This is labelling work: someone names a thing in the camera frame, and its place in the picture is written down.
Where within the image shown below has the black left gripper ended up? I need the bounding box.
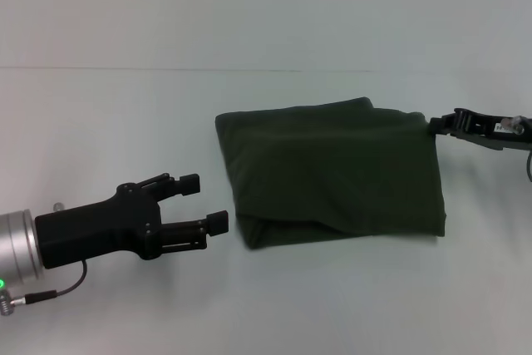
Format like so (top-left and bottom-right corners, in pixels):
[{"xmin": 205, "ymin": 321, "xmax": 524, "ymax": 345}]
[{"xmin": 34, "ymin": 172, "xmax": 230, "ymax": 270}]

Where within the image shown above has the dark green shirt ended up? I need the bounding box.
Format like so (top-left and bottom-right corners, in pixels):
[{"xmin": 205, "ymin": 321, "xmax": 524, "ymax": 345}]
[{"xmin": 214, "ymin": 96, "xmax": 449, "ymax": 252}]

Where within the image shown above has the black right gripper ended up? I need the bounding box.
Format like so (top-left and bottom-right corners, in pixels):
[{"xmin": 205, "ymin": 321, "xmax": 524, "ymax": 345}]
[{"xmin": 428, "ymin": 107, "xmax": 532, "ymax": 152}]

